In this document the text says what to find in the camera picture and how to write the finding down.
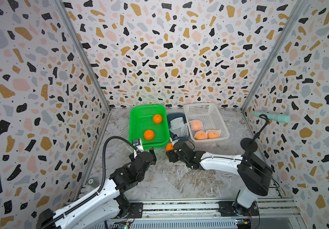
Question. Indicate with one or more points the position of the green patterned tape roll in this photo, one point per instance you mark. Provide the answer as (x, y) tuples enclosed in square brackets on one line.
[(91, 181)]

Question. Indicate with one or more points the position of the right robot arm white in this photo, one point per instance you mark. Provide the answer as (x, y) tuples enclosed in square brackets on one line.
[(255, 174)]

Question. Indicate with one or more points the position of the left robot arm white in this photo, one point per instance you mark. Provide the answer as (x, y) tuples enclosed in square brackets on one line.
[(101, 203)]

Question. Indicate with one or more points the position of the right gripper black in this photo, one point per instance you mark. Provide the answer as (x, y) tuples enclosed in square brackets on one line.
[(171, 155)]

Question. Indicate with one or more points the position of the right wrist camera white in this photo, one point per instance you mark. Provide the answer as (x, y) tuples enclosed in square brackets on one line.
[(174, 139)]

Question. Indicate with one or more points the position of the green plastic mesh basket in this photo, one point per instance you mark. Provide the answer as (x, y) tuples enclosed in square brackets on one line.
[(141, 120)]

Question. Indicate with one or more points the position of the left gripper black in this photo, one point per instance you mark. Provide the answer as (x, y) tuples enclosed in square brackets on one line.
[(153, 154)]

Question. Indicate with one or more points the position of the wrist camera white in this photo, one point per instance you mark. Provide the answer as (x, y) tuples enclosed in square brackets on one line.
[(174, 139), (138, 144)]

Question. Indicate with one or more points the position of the white plastic mesh basket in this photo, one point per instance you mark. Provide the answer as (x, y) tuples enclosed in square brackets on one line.
[(209, 114)]

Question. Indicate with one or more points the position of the black microphone stand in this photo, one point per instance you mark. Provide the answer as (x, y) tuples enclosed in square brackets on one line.
[(249, 144)]

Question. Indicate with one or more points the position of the white foam net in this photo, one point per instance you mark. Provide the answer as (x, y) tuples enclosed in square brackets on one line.
[(183, 132), (177, 123)]

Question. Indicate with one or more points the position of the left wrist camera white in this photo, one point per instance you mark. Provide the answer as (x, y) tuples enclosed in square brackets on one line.
[(138, 144)]

